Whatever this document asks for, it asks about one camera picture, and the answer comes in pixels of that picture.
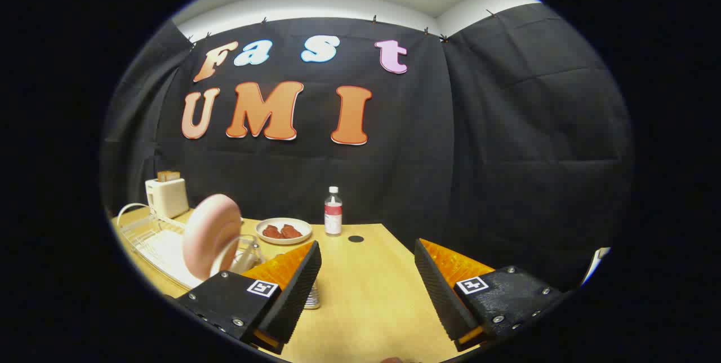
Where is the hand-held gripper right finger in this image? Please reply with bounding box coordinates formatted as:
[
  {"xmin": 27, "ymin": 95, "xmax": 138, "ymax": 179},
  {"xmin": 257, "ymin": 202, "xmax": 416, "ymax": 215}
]
[{"xmin": 415, "ymin": 238, "xmax": 566, "ymax": 351}]

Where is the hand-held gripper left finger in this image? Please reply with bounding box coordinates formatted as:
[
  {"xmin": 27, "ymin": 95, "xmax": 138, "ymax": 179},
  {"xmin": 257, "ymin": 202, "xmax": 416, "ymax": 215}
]
[{"xmin": 176, "ymin": 241, "xmax": 322, "ymax": 352}]

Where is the metal wire basket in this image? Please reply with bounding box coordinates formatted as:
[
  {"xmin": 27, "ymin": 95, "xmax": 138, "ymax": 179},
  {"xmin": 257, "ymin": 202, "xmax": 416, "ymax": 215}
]
[{"xmin": 304, "ymin": 280, "xmax": 322, "ymax": 311}]

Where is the pink plate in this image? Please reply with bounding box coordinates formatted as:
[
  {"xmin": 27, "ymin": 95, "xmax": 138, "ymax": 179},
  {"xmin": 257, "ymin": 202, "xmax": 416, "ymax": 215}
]
[{"xmin": 183, "ymin": 194, "xmax": 243, "ymax": 281}]

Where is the white wire dish rack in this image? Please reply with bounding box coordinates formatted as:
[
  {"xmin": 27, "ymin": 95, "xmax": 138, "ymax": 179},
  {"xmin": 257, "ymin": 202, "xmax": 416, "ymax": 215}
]
[{"xmin": 117, "ymin": 203, "xmax": 265, "ymax": 290}]

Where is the white plate with meat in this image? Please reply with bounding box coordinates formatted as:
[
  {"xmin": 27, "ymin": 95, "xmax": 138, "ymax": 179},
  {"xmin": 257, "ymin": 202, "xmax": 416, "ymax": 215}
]
[{"xmin": 256, "ymin": 218, "xmax": 313, "ymax": 246}]

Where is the clear bottle with red label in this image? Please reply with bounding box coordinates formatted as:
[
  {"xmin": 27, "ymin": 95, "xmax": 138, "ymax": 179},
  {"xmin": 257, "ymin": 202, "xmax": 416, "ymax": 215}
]
[{"xmin": 324, "ymin": 187, "xmax": 343, "ymax": 237}]

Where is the white drip tray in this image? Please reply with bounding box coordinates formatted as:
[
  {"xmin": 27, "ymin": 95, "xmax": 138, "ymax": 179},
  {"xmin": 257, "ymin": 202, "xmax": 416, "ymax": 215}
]
[{"xmin": 138, "ymin": 229, "xmax": 204, "ymax": 289}]

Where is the black backdrop cloth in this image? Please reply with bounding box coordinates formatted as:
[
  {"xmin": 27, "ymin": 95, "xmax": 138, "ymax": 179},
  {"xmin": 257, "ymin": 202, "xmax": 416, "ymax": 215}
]
[{"xmin": 100, "ymin": 3, "xmax": 636, "ymax": 290}]

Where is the white toaster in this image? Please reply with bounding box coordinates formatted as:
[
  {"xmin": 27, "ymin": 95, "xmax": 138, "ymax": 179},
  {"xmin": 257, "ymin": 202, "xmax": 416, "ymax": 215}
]
[{"xmin": 145, "ymin": 178, "xmax": 190, "ymax": 219}]

